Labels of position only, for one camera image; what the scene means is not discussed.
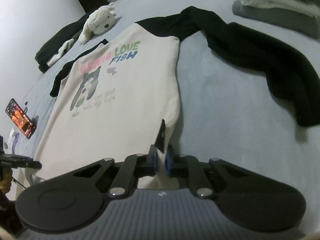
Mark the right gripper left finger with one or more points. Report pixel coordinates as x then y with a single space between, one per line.
130 171

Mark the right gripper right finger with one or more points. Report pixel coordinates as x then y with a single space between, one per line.
189 172

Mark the cream and black sweatshirt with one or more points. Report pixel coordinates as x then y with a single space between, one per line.
220 88

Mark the person left hand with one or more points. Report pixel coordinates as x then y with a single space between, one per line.
6 183

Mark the white tissue paper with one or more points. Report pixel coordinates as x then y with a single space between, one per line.
12 140

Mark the smartphone with lit screen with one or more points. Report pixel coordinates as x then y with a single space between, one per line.
18 116

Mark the black and white garment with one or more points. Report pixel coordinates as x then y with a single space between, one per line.
51 47

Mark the white plush dog toy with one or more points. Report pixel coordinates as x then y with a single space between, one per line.
99 22

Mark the white folded garment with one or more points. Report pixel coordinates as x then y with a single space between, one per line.
306 8

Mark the grey folded knit garment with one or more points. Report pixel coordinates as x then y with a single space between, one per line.
301 23

